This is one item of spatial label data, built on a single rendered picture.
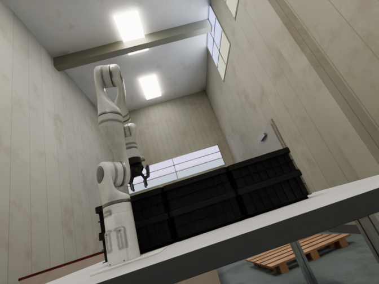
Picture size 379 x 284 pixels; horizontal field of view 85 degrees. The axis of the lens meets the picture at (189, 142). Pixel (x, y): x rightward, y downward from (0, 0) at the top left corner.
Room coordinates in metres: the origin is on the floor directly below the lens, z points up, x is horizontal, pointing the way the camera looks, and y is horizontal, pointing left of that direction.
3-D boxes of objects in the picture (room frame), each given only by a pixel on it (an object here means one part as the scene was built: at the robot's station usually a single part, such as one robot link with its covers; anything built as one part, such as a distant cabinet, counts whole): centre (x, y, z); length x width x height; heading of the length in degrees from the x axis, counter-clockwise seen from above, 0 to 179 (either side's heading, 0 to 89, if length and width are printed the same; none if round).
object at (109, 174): (0.70, 0.30, 0.95); 0.09 x 0.09 x 0.17; 51
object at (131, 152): (0.99, 0.30, 1.15); 0.11 x 0.09 x 0.06; 3
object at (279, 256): (3.14, -0.86, 0.05); 1.14 x 0.78 x 0.10; 102
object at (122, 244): (0.70, 0.30, 0.79); 0.09 x 0.09 x 0.17; 83
